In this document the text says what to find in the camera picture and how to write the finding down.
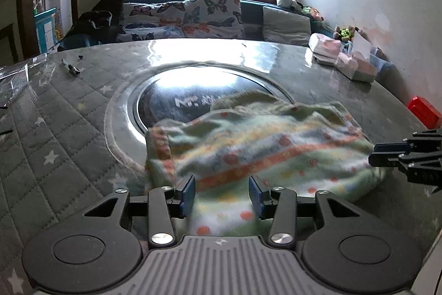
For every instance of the butterfly pillow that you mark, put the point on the butterfly pillow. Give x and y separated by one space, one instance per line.
213 19
150 21

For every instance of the butterfly pillow left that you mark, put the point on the butterfly pillow left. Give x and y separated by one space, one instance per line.
150 21

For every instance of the green floral child garment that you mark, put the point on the green floral child garment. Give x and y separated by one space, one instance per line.
304 148

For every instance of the blue cabinet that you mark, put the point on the blue cabinet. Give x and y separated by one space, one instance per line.
46 30

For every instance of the white plush toy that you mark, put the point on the white plush toy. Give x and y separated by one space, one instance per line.
290 4

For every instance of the small plush toys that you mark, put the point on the small plush toys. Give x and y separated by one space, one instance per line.
345 34

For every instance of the clear plastic tray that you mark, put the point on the clear plastic tray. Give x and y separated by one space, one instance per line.
15 78

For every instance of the black bag on sofa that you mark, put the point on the black bag on sofa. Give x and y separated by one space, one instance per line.
95 27

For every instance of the butterfly pillow right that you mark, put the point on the butterfly pillow right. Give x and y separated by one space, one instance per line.
213 19

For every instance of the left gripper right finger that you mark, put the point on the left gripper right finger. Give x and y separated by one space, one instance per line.
278 204

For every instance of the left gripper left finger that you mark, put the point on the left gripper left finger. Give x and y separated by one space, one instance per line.
165 204

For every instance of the tissue pack front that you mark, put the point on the tissue pack front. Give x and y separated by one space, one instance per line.
356 65

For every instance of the blue sofa bedding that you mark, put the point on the blue sofa bedding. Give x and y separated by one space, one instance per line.
252 16

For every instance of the red plastic stool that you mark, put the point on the red plastic stool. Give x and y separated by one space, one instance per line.
425 112

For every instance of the clear plastic storage box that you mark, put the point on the clear plastic storage box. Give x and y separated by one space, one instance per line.
380 58

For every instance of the grey cushion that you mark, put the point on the grey cushion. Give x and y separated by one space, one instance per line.
285 27

